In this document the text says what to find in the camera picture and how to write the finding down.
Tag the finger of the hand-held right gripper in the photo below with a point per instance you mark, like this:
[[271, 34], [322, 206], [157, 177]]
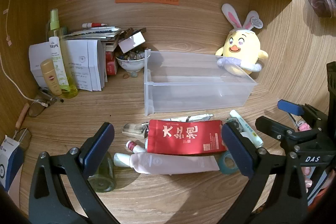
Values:
[[273, 126], [288, 107]]

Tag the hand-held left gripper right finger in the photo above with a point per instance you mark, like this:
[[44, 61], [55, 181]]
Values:
[[235, 150]]

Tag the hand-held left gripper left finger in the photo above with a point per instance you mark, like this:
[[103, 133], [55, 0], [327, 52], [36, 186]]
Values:
[[98, 144]]

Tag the teal tape roll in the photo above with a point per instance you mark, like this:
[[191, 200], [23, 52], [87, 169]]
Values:
[[220, 167]]

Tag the white tube with green print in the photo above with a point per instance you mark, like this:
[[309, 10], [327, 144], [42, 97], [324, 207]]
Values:
[[246, 125]]

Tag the small red-capped tube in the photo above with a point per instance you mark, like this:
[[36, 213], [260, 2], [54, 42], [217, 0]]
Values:
[[134, 146]]

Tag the green glass bottle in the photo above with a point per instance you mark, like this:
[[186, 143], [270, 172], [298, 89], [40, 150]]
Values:
[[103, 179]]

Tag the white pen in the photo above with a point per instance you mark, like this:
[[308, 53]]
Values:
[[202, 117]]

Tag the red foil pouch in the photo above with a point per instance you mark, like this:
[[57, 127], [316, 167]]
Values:
[[183, 137]]

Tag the pink cosmetic tube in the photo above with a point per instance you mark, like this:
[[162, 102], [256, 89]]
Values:
[[170, 163]]

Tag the clear plastic drawer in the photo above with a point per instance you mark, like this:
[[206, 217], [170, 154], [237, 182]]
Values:
[[183, 92]]

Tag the person's right forearm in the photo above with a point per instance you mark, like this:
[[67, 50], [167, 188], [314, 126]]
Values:
[[320, 196]]

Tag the person's right hand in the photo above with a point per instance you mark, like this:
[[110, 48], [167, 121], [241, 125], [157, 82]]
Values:
[[306, 174]]

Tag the round eyeglasses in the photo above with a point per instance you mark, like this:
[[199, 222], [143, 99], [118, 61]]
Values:
[[36, 108]]

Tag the yellow chick plush toy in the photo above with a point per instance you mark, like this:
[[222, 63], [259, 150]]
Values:
[[244, 48]]

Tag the red box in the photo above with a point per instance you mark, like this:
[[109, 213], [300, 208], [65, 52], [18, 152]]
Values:
[[110, 55], [111, 67]]

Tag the folded white paper booklets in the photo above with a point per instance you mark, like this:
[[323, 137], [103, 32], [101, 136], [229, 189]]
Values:
[[84, 64]]

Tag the wooden stick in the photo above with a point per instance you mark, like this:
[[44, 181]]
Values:
[[22, 115]]

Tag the yellow-green spray bottle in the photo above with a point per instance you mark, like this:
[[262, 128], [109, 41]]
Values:
[[65, 66]]

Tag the ceramic bowl of stones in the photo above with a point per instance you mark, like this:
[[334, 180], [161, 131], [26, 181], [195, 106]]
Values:
[[130, 65]]

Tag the gold sunscreen bottle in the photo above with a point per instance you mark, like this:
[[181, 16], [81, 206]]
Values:
[[50, 74]]

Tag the blue and white carton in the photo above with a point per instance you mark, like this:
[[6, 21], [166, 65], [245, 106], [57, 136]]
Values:
[[9, 158]]

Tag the white and green tube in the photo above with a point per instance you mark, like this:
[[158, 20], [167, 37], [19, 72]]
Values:
[[56, 56]]

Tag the small white box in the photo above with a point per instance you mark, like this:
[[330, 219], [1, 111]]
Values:
[[132, 41]]

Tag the stack of books and papers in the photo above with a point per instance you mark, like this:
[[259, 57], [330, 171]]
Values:
[[92, 33]]

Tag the dark brown block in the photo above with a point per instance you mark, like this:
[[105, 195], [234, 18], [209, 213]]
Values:
[[131, 31]]

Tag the red and white marker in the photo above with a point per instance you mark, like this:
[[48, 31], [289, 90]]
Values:
[[94, 24]]

